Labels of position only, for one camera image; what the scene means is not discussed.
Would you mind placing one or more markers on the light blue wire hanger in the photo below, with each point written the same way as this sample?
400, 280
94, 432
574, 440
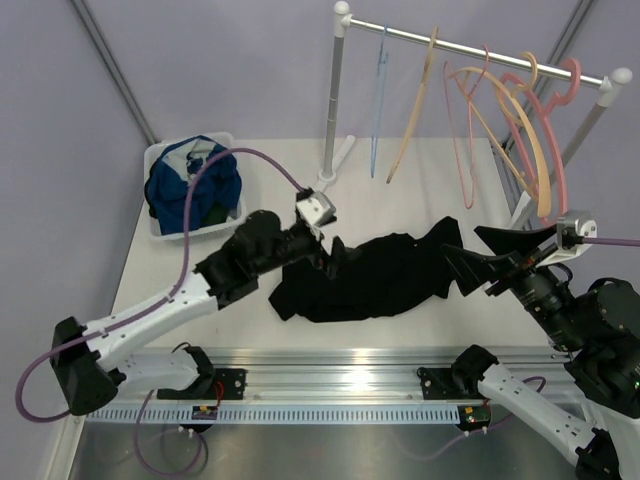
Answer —
378, 101

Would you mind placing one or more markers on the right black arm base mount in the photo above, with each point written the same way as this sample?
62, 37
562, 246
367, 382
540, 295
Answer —
438, 384

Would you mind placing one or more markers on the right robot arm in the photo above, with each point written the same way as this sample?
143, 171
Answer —
598, 331

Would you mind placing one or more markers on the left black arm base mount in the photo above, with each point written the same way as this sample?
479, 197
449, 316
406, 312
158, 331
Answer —
231, 382

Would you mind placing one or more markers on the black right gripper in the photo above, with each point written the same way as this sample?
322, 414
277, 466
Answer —
520, 255

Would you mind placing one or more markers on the right small circuit board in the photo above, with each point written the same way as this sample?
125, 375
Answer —
474, 417

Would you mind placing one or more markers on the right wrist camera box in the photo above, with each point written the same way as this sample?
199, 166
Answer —
571, 228

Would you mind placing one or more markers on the white plastic basket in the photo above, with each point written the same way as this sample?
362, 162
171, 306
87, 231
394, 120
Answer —
237, 216

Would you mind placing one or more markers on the pink plastic hanger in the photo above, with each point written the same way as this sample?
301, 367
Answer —
545, 140

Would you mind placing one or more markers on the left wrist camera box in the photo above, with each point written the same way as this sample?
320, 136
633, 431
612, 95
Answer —
314, 209

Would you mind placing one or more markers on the green and white raglan shirt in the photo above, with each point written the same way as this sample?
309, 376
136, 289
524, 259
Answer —
218, 214

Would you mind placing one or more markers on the white perforated cable duct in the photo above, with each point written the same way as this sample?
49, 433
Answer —
236, 414

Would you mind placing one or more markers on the black t-shirt back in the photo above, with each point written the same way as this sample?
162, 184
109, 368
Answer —
390, 276

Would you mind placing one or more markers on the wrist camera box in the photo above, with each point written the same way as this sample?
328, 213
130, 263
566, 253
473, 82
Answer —
571, 228
314, 209

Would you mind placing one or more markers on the beige wooden hanger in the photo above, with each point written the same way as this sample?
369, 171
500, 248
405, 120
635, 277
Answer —
417, 106
533, 176

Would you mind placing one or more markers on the blue t-shirt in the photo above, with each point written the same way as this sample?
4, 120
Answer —
172, 173

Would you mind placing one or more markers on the pink wire hanger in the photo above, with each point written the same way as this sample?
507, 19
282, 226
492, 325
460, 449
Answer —
460, 140

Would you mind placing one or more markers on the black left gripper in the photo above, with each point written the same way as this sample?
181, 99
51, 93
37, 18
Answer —
329, 262

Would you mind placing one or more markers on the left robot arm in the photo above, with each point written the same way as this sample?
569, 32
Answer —
95, 361

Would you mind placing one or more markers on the left small circuit board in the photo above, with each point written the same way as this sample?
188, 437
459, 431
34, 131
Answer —
205, 413

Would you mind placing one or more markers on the small circuit board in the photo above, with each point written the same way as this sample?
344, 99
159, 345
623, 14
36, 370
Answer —
205, 413
474, 417

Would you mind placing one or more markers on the aluminium rail frame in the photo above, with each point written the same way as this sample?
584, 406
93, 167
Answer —
374, 375

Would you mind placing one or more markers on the white metal clothes rack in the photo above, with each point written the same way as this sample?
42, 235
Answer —
550, 86

